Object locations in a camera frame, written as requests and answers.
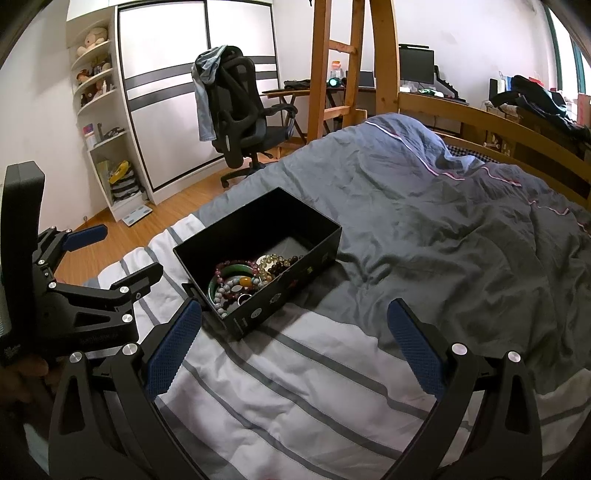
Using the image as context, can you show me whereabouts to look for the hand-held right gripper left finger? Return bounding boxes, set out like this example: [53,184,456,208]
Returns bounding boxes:
[48,298,206,480]

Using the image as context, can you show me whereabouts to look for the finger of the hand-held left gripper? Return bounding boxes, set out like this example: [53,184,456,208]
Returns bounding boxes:
[46,262,164,302]
[34,224,109,278]

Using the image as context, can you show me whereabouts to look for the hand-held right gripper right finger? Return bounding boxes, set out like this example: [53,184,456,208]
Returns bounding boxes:
[385,298,543,480]

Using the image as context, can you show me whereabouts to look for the grey bead bracelet amber bead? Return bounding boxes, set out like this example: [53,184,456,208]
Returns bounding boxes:
[215,274,262,318]

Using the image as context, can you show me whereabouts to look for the pink crystal bead bracelet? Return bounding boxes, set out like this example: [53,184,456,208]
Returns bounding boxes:
[213,260,257,283]

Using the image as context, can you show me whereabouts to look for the black cardboard box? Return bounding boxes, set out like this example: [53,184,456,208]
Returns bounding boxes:
[173,186,343,341]

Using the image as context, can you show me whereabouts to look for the yellow crystal bracelet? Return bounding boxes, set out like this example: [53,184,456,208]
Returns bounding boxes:
[257,254,283,280]

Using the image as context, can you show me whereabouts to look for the person's left hand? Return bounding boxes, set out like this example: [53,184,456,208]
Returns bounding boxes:
[0,355,56,411]

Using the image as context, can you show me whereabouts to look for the white bathroom scale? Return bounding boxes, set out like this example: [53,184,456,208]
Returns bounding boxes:
[121,204,153,227]

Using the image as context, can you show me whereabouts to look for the green jade bangle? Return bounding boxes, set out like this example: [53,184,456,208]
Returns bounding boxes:
[209,272,273,311]

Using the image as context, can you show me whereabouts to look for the yellow packaged bag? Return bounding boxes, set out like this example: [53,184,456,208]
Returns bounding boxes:
[107,159,132,183]

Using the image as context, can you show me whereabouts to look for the white corner shelf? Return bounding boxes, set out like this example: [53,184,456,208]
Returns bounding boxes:
[67,9,155,222]

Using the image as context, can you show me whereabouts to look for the grey duvet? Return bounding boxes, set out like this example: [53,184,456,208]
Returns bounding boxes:
[198,113,591,398]

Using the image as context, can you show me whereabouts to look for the white sliding door wardrobe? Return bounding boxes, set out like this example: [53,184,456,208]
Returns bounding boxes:
[113,0,278,204]

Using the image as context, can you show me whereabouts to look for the grey denim jacket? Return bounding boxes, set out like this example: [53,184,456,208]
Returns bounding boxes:
[191,45,229,141]

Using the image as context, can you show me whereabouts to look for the beige plush toy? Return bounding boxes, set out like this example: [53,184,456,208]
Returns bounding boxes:
[76,27,109,58]

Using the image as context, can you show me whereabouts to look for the checkered bedsheet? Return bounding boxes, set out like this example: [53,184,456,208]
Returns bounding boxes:
[445,143,485,163]

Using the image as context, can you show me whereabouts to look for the black office chair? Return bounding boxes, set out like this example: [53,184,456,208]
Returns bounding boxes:
[194,46,298,188]

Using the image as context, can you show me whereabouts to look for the wooden desk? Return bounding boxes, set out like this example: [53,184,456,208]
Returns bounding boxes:
[262,84,384,139]

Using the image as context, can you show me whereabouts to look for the pile of dark clothes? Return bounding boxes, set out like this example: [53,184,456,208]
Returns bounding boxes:
[489,74,591,139]

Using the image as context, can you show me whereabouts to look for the wooden bed ladder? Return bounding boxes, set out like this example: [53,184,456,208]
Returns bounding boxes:
[307,0,365,141]

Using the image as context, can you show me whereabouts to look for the black computer monitor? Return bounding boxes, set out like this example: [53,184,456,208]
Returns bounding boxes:
[398,44,435,86]

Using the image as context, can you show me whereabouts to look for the window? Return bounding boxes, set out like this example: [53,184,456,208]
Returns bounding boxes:
[542,4,591,104]

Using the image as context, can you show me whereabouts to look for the dark wooden bead bracelet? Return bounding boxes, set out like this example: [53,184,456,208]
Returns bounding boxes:
[270,254,306,278]

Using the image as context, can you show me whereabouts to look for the wooden bed frame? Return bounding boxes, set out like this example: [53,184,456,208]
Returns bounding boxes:
[368,0,591,210]

